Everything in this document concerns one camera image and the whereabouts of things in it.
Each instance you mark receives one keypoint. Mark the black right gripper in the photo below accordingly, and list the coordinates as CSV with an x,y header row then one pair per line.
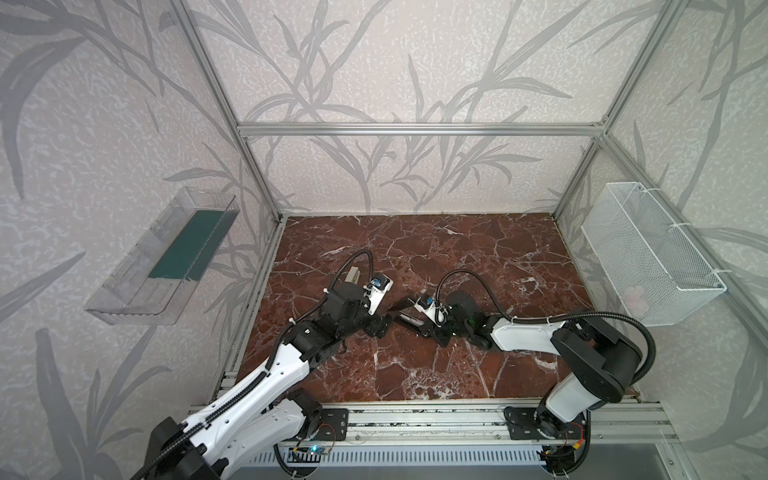
x,y
433,324

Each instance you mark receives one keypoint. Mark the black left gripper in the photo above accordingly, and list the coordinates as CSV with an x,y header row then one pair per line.
x,y
372,324

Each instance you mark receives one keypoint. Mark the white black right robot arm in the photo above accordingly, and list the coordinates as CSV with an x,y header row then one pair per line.
x,y
606,352

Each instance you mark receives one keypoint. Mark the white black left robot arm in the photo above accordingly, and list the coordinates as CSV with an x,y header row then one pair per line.
x,y
265,408

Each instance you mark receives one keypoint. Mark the green circuit board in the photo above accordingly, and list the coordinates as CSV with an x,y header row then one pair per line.
x,y
309,453

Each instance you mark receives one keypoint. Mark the pink object in basket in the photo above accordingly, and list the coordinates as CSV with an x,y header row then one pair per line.
x,y
635,301

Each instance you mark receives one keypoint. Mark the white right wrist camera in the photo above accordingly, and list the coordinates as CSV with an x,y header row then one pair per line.
x,y
430,307

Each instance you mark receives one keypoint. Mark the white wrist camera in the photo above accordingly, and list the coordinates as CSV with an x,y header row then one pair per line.
x,y
430,307
376,289

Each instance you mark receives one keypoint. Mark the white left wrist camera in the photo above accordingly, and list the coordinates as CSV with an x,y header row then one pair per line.
x,y
376,289

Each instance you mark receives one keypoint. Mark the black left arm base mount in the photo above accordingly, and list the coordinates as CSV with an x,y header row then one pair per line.
x,y
325,425

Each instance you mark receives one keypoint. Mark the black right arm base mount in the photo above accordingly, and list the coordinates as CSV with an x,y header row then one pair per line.
x,y
525,423

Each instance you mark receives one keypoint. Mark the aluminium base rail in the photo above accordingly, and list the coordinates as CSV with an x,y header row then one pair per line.
x,y
475,430

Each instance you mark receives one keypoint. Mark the white wire mesh basket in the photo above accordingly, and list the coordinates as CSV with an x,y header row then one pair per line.
x,y
638,243

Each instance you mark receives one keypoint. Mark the clear plastic wall tray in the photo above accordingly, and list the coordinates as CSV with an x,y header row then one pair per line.
x,y
153,284

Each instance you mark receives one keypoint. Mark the aluminium frame profiles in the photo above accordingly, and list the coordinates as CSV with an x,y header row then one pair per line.
x,y
689,123

